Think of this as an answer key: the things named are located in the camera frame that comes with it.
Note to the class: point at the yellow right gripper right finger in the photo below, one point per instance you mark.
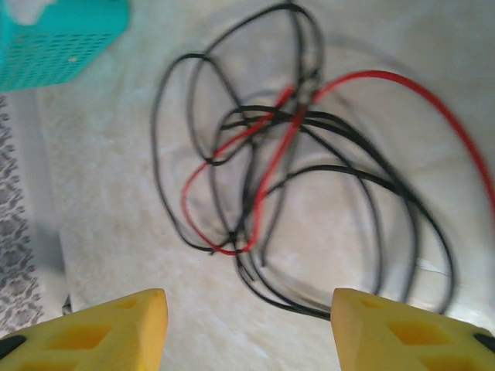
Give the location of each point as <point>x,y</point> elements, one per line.
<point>406,340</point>

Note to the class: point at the teal plastic basket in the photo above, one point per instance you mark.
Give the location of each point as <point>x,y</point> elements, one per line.
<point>58,58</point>

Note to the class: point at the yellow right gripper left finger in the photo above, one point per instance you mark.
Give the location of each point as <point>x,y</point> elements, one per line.
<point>96,340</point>

